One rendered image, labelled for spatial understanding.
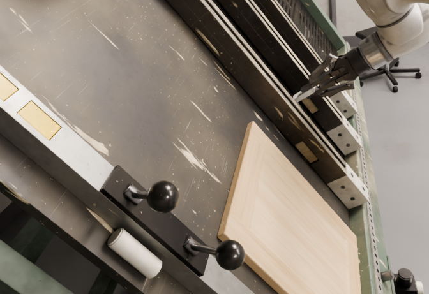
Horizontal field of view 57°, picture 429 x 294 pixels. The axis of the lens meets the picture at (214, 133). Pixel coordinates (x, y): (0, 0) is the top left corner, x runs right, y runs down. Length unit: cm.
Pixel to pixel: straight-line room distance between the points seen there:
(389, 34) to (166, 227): 77
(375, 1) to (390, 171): 196
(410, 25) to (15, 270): 97
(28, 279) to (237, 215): 39
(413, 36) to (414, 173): 184
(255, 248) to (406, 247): 170
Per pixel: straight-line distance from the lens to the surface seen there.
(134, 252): 57
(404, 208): 263
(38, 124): 55
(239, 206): 80
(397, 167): 291
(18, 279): 57
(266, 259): 82
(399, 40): 112
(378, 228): 138
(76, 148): 56
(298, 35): 158
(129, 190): 56
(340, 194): 131
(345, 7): 454
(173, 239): 59
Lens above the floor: 185
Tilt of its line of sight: 32 degrees down
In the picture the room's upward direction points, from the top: 14 degrees counter-clockwise
